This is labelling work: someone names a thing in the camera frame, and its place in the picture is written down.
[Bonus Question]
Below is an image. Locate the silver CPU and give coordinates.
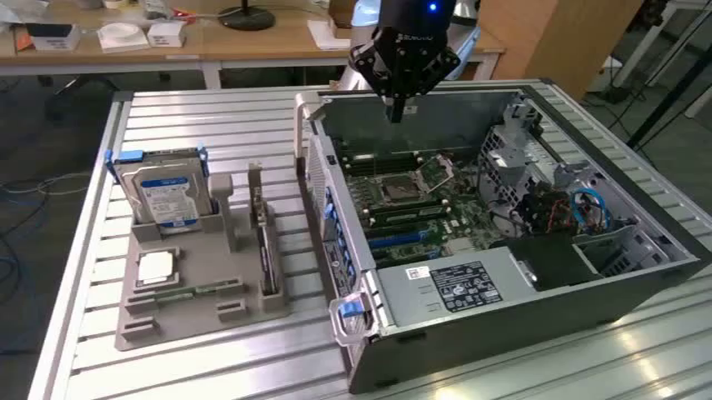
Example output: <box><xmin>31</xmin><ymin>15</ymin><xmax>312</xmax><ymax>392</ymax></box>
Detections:
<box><xmin>137</xmin><ymin>252</ymin><xmax>175</xmax><ymax>283</ymax></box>

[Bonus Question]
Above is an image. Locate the brown cardboard box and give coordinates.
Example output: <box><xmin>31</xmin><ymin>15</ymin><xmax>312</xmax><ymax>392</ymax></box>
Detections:
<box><xmin>326</xmin><ymin>0</ymin><xmax>361</xmax><ymax>30</ymax></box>

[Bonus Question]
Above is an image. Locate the blue disk wire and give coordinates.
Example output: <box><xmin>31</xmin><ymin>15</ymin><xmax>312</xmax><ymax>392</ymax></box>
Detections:
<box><xmin>569</xmin><ymin>187</ymin><xmax>613</xmax><ymax>234</ymax></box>

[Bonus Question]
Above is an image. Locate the black lamp base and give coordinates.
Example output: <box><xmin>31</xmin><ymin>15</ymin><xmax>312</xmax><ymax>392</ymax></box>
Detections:
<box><xmin>217</xmin><ymin>0</ymin><xmax>277</xmax><ymax>31</ymax></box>

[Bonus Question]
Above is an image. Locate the white labelled carton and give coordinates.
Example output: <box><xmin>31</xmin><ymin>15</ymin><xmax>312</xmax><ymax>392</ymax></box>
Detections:
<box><xmin>147</xmin><ymin>20</ymin><xmax>189</xmax><ymax>48</ymax></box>

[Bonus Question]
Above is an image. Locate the metal disk bay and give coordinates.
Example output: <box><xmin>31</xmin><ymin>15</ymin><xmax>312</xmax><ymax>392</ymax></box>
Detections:
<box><xmin>572</xmin><ymin>218</ymin><xmax>641</xmax><ymax>278</ymax></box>

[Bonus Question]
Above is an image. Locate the black chair base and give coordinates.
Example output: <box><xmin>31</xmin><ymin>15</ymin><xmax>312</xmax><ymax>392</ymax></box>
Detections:
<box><xmin>38</xmin><ymin>74</ymin><xmax>122</xmax><ymax>122</ymax></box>

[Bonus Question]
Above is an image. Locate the white box with dark lid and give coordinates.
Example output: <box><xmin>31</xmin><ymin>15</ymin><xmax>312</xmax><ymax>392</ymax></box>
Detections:
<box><xmin>24</xmin><ymin>22</ymin><xmax>83</xmax><ymax>52</ymax></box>

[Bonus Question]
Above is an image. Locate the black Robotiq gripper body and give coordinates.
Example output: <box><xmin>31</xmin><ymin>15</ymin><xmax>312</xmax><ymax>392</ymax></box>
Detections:
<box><xmin>376</xmin><ymin>0</ymin><xmax>456</xmax><ymax>96</ymax></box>

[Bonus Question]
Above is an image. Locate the NVIDIA graphics card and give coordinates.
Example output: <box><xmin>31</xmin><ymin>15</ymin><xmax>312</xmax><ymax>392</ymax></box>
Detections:
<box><xmin>245</xmin><ymin>160</ymin><xmax>282</xmax><ymax>300</ymax></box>

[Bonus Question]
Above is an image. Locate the wooden desk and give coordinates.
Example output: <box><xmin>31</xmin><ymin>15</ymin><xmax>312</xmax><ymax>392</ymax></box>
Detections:
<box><xmin>0</xmin><ymin>0</ymin><xmax>509</xmax><ymax>91</ymax></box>

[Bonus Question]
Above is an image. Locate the red and black wire bundle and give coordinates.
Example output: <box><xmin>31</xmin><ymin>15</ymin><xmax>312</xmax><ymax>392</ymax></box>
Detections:
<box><xmin>511</xmin><ymin>182</ymin><xmax>577</xmax><ymax>237</ymax></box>

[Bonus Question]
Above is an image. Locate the green RAM stick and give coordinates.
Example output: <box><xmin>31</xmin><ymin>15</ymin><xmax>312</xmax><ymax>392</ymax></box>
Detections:
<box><xmin>150</xmin><ymin>279</ymin><xmax>238</xmax><ymax>303</ymax></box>

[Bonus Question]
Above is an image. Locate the green motherboard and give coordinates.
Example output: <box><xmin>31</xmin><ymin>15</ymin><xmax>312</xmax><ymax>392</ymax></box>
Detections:
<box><xmin>337</xmin><ymin>139</ymin><xmax>513</xmax><ymax>268</ymax></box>

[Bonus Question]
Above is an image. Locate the grey printed parts rack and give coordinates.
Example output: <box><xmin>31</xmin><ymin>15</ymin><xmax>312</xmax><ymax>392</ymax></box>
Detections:
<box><xmin>114</xmin><ymin>173</ymin><xmax>290</xmax><ymax>352</ymax></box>

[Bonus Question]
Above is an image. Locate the silver drive cage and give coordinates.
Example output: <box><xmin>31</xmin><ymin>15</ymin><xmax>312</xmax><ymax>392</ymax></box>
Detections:
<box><xmin>479</xmin><ymin>99</ymin><xmax>557</xmax><ymax>199</ymax></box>

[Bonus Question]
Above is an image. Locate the metal socket cover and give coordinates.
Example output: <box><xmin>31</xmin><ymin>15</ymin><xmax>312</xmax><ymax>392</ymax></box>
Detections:
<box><xmin>414</xmin><ymin>153</ymin><xmax>462</xmax><ymax>195</ymax></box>

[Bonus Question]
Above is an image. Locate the blue floor cable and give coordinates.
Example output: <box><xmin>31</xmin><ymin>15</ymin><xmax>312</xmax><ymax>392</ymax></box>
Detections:
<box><xmin>0</xmin><ymin>182</ymin><xmax>51</xmax><ymax>355</ymax></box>

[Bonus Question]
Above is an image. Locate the white booklet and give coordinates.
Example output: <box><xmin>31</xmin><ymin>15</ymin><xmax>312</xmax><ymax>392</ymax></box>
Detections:
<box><xmin>306</xmin><ymin>19</ymin><xmax>356</xmax><ymax>51</ymax></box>

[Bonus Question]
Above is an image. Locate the blue expansion slot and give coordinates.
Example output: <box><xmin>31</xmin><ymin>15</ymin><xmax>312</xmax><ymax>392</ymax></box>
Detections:
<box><xmin>369</xmin><ymin>232</ymin><xmax>424</xmax><ymax>251</ymax></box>

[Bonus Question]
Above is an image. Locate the grey power supply unit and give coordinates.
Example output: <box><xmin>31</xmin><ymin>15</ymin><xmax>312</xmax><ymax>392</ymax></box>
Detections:
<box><xmin>376</xmin><ymin>246</ymin><xmax>539</xmax><ymax>328</ymax></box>

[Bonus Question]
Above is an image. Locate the hard disk in blue caddy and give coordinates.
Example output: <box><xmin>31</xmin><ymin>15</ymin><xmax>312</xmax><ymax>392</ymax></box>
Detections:
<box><xmin>103</xmin><ymin>145</ymin><xmax>217</xmax><ymax>234</ymax></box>

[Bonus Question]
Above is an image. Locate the black open PC case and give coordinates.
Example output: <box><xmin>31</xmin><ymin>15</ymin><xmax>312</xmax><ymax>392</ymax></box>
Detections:
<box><xmin>293</xmin><ymin>79</ymin><xmax>712</xmax><ymax>395</ymax></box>

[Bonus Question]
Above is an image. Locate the CPU socket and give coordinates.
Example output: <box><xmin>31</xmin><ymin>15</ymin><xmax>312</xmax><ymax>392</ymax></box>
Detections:
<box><xmin>377</xmin><ymin>174</ymin><xmax>429</xmax><ymax>202</ymax></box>

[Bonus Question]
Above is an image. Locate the black RAM stick with label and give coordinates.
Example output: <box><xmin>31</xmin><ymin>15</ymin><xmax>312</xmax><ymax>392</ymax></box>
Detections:
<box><xmin>365</xmin><ymin>204</ymin><xmax>450</xmax><ymax>228</ymax></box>

